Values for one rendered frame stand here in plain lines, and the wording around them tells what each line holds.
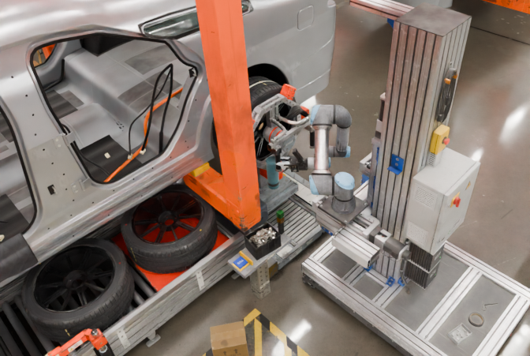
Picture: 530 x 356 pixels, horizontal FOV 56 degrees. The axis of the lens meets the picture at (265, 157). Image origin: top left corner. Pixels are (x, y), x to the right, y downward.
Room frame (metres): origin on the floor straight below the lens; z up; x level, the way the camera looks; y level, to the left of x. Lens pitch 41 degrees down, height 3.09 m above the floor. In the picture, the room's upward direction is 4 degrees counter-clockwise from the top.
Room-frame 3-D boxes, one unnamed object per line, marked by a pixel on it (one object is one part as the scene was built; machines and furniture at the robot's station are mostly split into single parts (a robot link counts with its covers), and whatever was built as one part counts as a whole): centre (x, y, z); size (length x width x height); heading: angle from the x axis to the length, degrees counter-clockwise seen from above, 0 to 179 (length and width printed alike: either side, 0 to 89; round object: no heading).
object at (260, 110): (2.85, -0.06, 0.85); 0.54 x 0.07 x 0.54; 130
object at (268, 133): (2.80, -0.11, 0.85); 0.21 x 0.14 x 0.14; 40
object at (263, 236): (2.15, 0.06, 0.51); 0.20 x 0.14 x 0.13; 122
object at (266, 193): (2.98, 0.05, 0.32); 0.40 x 0.30 x 0.28; 130
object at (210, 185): (2.59, 0.38, 0.69); 0.52 x 0.17 x 0.35; 40
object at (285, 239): (2.13, 0.08, 0.44); 0.43 x 0.17 x 0.03; 130
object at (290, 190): (2.98, 0.05, 0.13); 0.50 x 0.36 x 0.10; 130
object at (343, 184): (2.13, -0.45, 0.98); 0.13 x 0.12 x 0.14; 82
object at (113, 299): (1.98, 1.26, 0.39); 0.66 x 0.66 x 0.24
